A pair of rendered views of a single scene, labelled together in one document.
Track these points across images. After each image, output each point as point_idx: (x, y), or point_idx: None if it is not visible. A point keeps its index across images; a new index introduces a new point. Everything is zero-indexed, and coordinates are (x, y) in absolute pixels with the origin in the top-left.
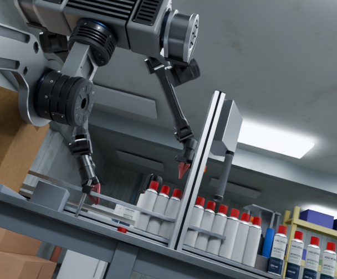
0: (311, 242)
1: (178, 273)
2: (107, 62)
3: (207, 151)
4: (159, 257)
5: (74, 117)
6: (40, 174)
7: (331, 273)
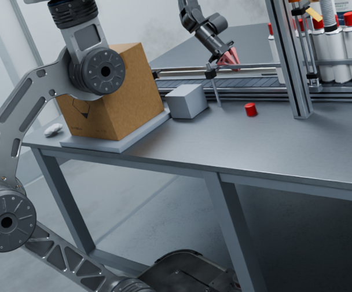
0: None
1: (252, 178)
2: (93, 17)
3: None
4: None
5: (105, 92)
6: (179, 68)
7: None
